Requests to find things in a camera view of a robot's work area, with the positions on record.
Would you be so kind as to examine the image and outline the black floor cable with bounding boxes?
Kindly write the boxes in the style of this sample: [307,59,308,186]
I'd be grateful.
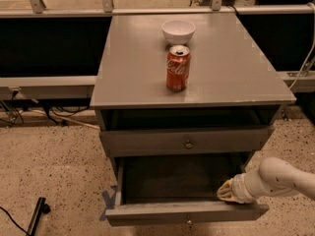
[0,206,29,236]

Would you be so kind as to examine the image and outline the white ceramic bowl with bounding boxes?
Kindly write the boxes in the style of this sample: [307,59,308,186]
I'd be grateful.
[161,20,196,45]

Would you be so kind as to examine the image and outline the red Coca-Cola can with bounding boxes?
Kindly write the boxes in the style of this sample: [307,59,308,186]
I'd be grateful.
[166,45,191,91]

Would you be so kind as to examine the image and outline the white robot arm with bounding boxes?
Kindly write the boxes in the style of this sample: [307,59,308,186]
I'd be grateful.
[217,157,315,204]

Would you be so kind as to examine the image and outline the grey drawer cabinet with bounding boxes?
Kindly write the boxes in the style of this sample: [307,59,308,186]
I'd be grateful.
[90,13,297,169]

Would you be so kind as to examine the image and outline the grey metal railing frame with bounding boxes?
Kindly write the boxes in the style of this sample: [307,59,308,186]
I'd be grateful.
[0,0,315,100]

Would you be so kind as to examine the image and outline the blue tape cross mark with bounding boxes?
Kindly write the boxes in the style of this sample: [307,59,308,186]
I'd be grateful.
[99,185,117,221]

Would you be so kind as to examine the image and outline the grey drawer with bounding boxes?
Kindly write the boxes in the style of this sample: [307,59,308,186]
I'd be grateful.
[99,125,275,157]
[106,154,269,226]

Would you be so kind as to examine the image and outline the black bar on floor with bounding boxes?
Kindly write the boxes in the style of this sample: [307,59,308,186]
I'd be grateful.
[26,197,51,236]

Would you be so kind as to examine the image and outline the black cables under rail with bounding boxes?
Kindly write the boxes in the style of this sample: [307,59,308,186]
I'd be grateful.
[0,89,92,128]

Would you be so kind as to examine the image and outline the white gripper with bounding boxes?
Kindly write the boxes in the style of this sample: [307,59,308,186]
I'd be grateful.
[217,172,259,204]

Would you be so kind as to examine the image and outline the white cable on right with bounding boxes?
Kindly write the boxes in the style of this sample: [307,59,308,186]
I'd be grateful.
[287,2,315,91]

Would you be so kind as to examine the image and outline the grey top drawer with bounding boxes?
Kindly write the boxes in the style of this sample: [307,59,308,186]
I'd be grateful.
[99,125,275,157]

